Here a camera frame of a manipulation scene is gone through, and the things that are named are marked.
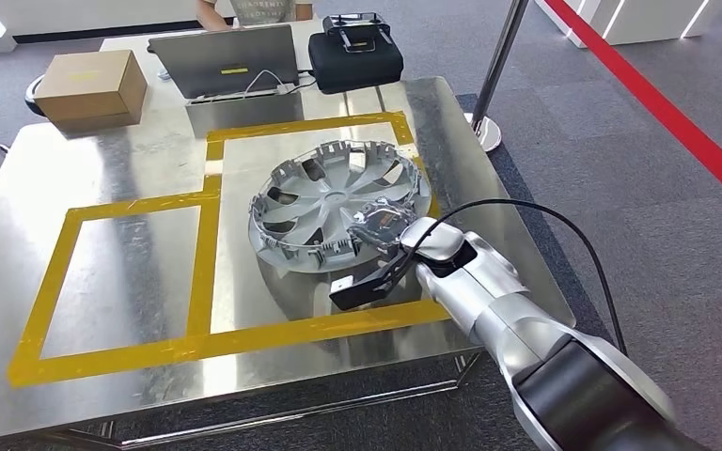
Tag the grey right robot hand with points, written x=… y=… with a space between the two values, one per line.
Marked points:
x=383 y=221

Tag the grey plastic hubcap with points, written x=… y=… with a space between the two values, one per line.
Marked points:
x=330 y=199

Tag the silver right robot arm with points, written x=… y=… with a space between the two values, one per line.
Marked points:
x=479 y=286

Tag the stainless steel workbench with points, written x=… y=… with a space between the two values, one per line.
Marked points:
x=118 y=280

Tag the black carrying case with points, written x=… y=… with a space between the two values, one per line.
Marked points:
x=355 y=68

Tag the black remote controller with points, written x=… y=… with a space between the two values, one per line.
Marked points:
x=355 y=25

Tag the grey laptop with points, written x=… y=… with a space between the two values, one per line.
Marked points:
x=224 y=59

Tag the person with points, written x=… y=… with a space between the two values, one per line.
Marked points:
x=261 y=11

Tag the red barrier tape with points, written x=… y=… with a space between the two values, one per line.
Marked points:
x=660 y=106

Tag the closed cardboard box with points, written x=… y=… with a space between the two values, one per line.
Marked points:
x=87 y=87

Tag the white low partition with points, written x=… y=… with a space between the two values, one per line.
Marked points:
x=647 y=22

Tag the black round stool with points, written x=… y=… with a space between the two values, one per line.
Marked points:
x=32 y=99

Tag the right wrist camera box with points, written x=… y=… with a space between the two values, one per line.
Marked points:
x=355 y=295

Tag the steel stanchion post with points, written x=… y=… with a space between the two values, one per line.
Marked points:
x=498 y=62

